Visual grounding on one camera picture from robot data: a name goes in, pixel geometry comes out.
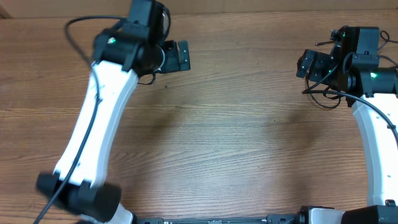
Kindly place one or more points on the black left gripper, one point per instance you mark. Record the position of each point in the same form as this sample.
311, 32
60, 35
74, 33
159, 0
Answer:
173, 63

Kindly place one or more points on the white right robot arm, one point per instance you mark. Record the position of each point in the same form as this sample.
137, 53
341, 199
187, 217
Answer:
352, 71

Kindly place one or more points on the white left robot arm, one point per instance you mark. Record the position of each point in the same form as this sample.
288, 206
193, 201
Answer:
135, 46

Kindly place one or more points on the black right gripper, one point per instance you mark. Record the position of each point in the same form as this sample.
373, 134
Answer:
318, 62

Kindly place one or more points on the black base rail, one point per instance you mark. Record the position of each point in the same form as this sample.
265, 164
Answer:
217, 220

